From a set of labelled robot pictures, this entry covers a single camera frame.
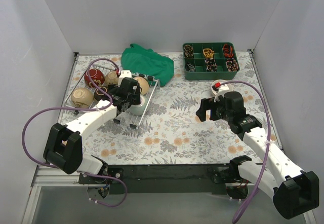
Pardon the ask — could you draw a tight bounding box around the pale green bowl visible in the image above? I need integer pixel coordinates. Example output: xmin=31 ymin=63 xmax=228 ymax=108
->
xmin=128 ymin=95 xmax=147 ymax=116

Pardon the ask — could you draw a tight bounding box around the white bowl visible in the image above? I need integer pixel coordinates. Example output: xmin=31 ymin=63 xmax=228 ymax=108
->
xmin=211 ymin=80 xmax=231 ymax=95

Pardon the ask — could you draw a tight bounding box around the black patterned bowl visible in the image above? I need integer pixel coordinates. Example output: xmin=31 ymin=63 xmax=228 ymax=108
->
xmin=93 ymin=86 xmax=108 ymax=101

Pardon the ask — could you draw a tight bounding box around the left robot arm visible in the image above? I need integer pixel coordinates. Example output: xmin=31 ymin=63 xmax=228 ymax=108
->
xmin=43 ymin=78 xmax=141 ymax=183

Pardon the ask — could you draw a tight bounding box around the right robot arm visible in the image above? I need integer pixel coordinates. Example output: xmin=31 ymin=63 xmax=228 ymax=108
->
xmin=196 ymin=91 xmax=319 ymax=219

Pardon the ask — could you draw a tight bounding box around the tan bowl with logo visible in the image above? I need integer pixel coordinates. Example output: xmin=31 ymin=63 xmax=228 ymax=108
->
xmin=134 ymin=76 xmax=149 ymax=95

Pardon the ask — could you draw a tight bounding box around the beige flower bowl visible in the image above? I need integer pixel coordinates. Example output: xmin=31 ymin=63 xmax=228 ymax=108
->
xmin=105 ymin=71 xmax=118 ymax=86

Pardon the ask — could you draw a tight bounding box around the green cloth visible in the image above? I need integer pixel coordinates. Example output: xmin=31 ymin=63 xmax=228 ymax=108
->
xmin=120 ymin=44 xmax=174 ymax=86

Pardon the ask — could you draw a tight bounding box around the black pink floral rolled sock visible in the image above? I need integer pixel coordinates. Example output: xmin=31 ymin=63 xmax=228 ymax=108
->
xmin=205 ymin=58 xmax=217 ymax=72

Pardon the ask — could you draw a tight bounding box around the grey black folded sock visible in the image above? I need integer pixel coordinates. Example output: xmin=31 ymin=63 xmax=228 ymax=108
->
xmin=185 ymin=62 xmax=195 ymax=72

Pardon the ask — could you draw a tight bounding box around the green compartment organizer box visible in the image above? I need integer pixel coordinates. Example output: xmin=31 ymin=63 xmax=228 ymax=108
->
xmin=182 ymin=42 xmax=240 ymax=81

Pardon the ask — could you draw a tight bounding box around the beige bowl front left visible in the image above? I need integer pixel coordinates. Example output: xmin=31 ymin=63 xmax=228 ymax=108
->
xmin=70 ymin=88 xmax=94 ymax=108

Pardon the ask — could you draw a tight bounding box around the yellow rolled sock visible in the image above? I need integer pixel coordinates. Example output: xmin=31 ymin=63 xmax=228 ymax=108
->
xmin=202 ymin=48 xmax=214 ymax=58

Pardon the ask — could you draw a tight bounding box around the leopard print rolled sock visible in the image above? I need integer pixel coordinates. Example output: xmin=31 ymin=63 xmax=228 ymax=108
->
xmin=183 ymin=44 xmax=194 ymax=58

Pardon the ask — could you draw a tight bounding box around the silver wire dish rack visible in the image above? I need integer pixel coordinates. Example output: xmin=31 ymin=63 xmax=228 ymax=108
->
xmin=64 ymin=68 xmax=159 ymax=129

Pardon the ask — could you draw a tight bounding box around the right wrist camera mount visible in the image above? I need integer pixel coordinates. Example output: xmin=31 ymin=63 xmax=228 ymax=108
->
xmin=211 ymin=80 xmax=233 ymax=102

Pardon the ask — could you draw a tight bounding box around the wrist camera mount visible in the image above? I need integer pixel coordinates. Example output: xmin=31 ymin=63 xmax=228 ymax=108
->
xmin=118 ymin=70 xmax=132 ymax=86
xmin=211 ymin=80 xmax=233 ymax=102

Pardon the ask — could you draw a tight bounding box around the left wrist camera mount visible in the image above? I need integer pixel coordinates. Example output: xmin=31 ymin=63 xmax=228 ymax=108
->
xmin=118 ymin=70 xmax=132 ymax=86

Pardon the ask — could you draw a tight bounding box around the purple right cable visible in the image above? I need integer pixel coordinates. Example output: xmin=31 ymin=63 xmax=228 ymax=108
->
xmin=221 ymin=81 xmax=272 ymax=224

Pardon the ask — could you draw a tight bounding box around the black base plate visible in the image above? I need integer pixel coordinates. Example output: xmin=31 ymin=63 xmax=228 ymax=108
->
xmin=78 ymin=165 xmax=244 ymax=196

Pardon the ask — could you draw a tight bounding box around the aluminium frame rail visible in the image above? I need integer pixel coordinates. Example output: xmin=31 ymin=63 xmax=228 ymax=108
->
xmin=22 ymin=167 xmax=87 ymax=223

